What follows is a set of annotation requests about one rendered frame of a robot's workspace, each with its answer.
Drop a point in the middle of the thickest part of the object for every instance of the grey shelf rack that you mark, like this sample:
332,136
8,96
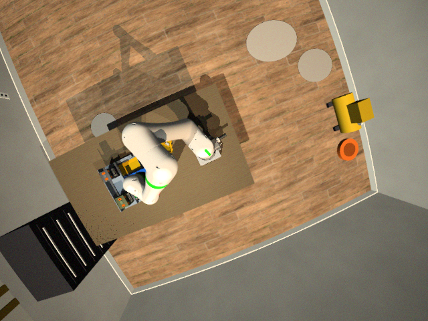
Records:
125,166

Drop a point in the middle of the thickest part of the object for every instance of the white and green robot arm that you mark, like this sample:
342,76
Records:
161,166

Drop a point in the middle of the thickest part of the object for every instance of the dark grey tool case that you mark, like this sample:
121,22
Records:
109,174

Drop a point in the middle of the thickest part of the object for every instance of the yellow bin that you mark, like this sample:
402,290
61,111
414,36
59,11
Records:
169,147

